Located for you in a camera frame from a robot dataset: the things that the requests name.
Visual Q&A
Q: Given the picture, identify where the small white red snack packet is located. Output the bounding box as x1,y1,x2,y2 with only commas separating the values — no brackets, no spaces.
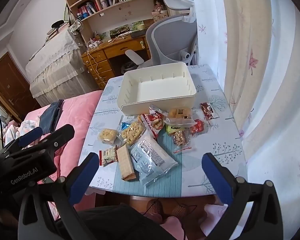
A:
99,146,118,167

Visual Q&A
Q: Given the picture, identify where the rice cracker pack small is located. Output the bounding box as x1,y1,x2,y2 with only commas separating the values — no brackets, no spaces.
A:
98,128,118,145

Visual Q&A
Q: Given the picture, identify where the long wafer biscuit pack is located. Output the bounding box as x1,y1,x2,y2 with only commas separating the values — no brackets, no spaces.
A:
117,145,136,181

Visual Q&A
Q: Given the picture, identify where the red rice snack packet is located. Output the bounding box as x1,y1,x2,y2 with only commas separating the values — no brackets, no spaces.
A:
190,119,205,137

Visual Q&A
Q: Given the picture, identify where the walnut date snack pack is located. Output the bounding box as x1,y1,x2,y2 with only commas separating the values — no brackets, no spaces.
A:
172,129,192,154

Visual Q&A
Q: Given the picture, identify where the rice cracker pack large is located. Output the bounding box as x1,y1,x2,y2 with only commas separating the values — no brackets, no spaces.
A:
119,121,145,146

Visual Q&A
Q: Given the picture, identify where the brown chocolate bar wrapper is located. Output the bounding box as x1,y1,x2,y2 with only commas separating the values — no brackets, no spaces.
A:
200,102,219,121

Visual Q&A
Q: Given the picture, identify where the large clear blue snack bag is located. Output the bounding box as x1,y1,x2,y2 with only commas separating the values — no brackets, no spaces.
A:
129,131,178,186

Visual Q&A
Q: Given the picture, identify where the green pineapple cake packet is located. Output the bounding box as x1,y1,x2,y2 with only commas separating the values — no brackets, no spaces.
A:
166,125,184,136

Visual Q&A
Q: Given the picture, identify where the yellow fried cake bag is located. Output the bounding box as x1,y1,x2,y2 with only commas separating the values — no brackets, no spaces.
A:
164,107,196,127

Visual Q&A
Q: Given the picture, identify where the red date snack bag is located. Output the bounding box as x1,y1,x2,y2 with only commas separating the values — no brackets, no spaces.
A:
139,104,168,140

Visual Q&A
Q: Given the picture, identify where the blue foil candy packet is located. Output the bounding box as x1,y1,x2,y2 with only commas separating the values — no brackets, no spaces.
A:
120,121,132,131

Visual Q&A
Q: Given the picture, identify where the dark blue folded cloth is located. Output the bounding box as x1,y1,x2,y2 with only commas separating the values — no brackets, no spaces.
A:
39,99,64,135

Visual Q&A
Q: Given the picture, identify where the brown wooden door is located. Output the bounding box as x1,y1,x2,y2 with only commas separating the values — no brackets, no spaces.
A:
0,52,40,122

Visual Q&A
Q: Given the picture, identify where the lace covered cabinet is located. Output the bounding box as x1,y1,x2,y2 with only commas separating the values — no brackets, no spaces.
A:
25,28,98,107

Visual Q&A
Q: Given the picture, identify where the patterned tablecloth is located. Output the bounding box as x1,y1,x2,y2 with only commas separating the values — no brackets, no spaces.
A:
86,64,247,198

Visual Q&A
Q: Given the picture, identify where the wooden desk with drawers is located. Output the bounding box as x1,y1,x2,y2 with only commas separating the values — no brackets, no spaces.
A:
81,35,151,90

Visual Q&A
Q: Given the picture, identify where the white plastic storage tray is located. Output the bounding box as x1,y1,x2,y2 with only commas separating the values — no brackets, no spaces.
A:
117,62,197,115

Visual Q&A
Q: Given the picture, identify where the wooden bookshelf with books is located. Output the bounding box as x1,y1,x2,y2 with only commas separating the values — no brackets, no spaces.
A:
66,0,154,42

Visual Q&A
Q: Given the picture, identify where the grey office chair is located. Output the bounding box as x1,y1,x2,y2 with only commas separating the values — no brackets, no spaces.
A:
125,0,198,68

